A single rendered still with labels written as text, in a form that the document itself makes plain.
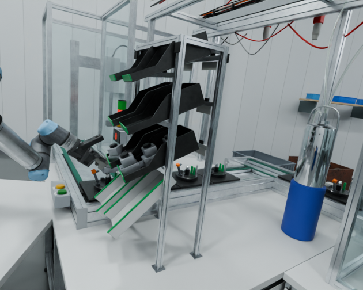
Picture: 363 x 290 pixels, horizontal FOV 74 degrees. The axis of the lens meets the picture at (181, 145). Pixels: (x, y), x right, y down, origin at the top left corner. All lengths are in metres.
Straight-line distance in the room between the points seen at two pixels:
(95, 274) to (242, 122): 4.36
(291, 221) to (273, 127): 4.02
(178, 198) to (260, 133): 3.96
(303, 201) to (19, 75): 4.89
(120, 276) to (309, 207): 0.87
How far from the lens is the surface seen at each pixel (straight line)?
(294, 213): 1.32
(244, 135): 5.04
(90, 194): 1.26
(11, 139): 1.02
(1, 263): 1.10
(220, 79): 0.86
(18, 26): 5.35
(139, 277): 0.95
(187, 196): 1.38
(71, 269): 1.01
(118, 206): 0.98
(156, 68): 0.77
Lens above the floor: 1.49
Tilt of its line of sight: 12 degrees down
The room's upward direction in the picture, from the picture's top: 6 degrees clockwise
